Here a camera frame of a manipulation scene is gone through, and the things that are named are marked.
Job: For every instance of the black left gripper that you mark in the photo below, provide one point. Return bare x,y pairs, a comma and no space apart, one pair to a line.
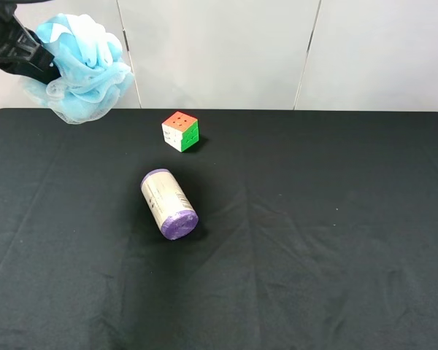
20,53

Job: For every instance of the light blue mesh bath loofah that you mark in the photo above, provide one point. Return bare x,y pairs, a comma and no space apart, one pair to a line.
90,61

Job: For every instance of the black tablecloth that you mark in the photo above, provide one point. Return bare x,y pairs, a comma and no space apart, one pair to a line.
317,230

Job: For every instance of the multicoloured puzzle cube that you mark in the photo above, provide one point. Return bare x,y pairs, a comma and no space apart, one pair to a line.
181,131

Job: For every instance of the purple trash bag roll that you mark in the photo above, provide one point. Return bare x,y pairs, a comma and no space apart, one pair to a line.
172,211

